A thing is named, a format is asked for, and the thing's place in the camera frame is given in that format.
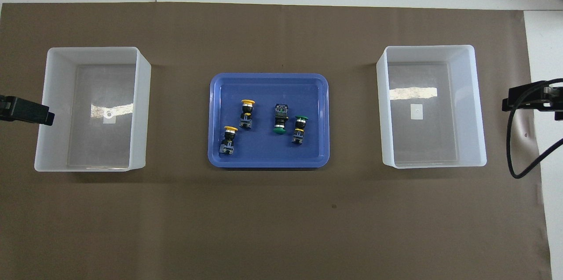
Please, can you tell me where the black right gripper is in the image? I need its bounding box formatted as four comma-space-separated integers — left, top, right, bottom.
502, 80, 563, 121

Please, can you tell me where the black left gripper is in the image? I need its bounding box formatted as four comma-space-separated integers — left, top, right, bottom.
0, 95, 55, 127

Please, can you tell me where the yellow push button switch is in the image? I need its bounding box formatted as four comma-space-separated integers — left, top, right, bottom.
219, 126, 239, 156
240, 99, 256, 131

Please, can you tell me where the green push button switch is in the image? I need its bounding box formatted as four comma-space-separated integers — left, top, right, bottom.
272, 104, 289, 135
292, 116, 309, 145

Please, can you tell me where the translucent white plastic box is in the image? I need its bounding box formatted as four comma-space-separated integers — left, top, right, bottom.
376, 44, 487, 169
34, 47, 152, 172

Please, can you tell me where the blue plastic tray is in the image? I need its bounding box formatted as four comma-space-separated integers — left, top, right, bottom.
208, 73, 330, 169

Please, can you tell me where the brown paper table mat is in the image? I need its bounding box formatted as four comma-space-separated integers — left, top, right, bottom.
0, 2, 552, 280

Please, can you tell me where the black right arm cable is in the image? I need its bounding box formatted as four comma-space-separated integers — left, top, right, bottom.
506, 78, 563, 179

